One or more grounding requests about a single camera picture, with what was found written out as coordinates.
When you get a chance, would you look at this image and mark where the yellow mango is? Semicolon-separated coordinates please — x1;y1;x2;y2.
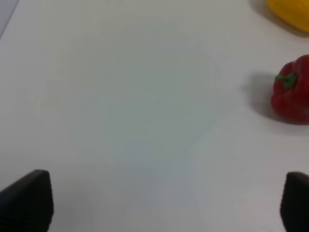
266;0;309;33

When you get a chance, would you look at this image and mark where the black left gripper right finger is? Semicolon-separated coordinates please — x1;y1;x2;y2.
280;172;309;232

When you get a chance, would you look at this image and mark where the red bell pepper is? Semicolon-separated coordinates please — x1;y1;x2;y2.
270;55;309;124

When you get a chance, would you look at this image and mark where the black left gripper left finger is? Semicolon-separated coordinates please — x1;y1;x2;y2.
0;170;54;232

